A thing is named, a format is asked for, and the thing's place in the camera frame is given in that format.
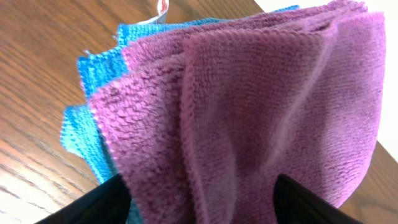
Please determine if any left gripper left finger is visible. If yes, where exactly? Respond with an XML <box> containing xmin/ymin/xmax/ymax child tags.
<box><xmin>36</xmin><ymin>174</ymin><xmax>131</xmax><ymax>224</ymax></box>

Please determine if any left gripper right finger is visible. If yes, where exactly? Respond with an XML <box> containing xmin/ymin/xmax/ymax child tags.
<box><xmin>273</xmin><ymin>174</ymin><xmax>361</xmax><ymax>224</ymax></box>

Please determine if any purple microfiber cloth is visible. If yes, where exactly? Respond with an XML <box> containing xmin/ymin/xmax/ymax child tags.
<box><xmin>88</xmin><ymin>0</ymin><xmax>387</xmax><ymax>224</ymax></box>

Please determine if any blue folded cloth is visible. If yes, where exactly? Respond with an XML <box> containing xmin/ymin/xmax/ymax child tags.
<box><xmin>59</xmin><ymin>4</ymin><xmax>301</xmax><ymax>224</ymax></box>

